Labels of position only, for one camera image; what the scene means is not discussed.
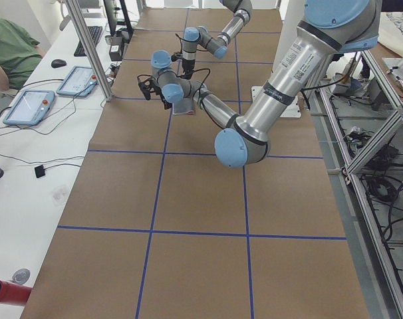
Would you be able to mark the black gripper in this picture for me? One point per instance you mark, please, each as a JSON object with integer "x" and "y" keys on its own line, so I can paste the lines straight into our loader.
{"x": 163, "y": 99}
{"x": 187, "y": 64}

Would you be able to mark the pink towel with grey back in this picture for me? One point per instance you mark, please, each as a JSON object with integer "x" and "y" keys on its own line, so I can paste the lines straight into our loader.
{"x": 183, "y": 107}

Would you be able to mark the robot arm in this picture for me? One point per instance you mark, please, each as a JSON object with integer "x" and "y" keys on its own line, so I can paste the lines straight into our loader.
{"x": 194, "y": 37}
{"x": 327, "y": 28}

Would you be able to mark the far teach pendant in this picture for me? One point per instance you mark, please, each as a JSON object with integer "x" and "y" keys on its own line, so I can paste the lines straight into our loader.
{"x": 79, "y": 82}

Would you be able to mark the teach pendant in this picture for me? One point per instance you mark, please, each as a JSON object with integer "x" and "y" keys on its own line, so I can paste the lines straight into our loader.
{"x": 30, "y": 107}
{"x": 79, "y": 82}

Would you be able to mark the black computer mouse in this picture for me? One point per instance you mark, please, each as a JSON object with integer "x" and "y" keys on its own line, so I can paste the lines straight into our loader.
{"x": 57, "y": 63}

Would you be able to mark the near teach pendant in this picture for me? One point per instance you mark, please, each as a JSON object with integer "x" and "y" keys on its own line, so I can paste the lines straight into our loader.
{"x": 30, "y": 107}

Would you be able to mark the small black square pad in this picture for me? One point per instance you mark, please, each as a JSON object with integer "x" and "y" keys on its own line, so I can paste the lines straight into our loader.
{"x": 40, "y": 171}

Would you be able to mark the person in green shirt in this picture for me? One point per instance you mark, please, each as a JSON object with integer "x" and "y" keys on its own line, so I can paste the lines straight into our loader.
{"x": 20, "y": 54}

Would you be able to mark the red cylinder bottle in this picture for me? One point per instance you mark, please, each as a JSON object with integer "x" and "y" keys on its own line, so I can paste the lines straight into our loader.
{"x": 14, "y": 294}

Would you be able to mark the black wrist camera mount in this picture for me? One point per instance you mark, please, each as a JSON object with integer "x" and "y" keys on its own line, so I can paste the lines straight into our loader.
{"x": 147, "y": 86}

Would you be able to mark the aluminium frame post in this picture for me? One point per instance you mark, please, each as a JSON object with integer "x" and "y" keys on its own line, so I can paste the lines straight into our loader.
{"x": 89, "y": 46}

